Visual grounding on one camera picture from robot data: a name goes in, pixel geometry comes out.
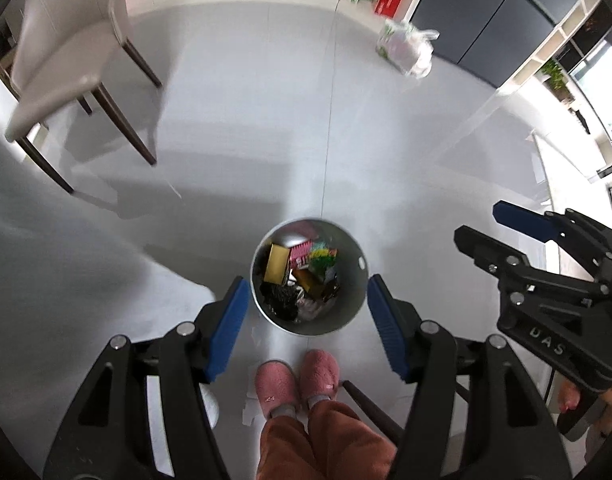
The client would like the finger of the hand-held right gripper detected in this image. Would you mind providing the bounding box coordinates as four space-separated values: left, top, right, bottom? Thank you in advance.
492 200 612 287
453 225 610 297

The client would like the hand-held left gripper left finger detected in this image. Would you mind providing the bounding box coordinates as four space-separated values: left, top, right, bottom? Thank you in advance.
42 275 251 480

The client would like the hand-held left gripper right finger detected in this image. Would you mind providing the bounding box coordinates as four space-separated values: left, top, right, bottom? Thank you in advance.
367 274 572 480

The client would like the round metal trash bin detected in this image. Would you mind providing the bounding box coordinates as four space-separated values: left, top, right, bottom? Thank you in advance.
250 217 370 336

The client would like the person's right hand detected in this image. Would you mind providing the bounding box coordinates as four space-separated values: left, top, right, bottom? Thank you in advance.
557 381 612 433

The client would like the black crumpled wrapper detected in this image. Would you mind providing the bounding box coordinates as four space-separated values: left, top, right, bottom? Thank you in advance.
258 282 300 322

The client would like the person's left pink slipper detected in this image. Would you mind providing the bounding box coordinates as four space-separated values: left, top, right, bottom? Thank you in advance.
255 360 301 420

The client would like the person's pink slipper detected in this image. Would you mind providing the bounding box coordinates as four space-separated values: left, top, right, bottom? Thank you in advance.
255 360 301 420
300 349 341 407

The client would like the pale pink wrapper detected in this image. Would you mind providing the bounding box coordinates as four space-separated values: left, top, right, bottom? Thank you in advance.
298 297 333 322

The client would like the white round table base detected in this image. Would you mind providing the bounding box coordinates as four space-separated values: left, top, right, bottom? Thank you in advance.
201 385 220 429

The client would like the person's right pink slipper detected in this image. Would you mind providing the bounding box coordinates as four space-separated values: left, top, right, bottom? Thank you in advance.
300 349 341 407

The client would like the black metal rod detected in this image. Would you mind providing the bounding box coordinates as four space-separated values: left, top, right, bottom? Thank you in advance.
341 381 405 445

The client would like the yellow box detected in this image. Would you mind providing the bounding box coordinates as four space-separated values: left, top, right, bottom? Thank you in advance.
263 243 292 285

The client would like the white paper scrap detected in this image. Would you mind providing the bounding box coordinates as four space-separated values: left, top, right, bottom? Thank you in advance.
241 394 263 427

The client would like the small orange carton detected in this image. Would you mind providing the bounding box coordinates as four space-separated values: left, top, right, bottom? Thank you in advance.
293 269 323 295

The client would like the green packet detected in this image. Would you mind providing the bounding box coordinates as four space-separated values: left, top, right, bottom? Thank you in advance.
308 245 340 282

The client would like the pink packet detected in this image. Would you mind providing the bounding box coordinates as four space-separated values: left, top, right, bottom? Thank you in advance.
288 241 315 270

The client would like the person's right leg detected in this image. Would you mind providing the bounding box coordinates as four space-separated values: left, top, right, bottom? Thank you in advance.
306 399 400 480

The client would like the person's leg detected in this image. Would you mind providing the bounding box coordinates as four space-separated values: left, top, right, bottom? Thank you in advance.
256 409 318 480
306 399 400 480

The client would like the person's left leg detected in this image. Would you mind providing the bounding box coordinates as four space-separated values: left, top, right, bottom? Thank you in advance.
256 409 318 480

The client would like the green potted plant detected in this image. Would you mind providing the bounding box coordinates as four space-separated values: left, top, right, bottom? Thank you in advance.
540 59 573 102

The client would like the dark grey cabinet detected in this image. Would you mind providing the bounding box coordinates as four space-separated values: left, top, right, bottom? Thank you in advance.
410 0 608 90

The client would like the white plastic bag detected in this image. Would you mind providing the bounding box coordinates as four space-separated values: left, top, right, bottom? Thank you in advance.
375 17 440 79

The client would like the beige chair with dark legs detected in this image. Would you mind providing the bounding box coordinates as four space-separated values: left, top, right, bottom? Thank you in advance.
5 0 163 195

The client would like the white open wall shelf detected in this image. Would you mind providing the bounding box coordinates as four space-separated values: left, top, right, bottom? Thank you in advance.
500 0 604 97

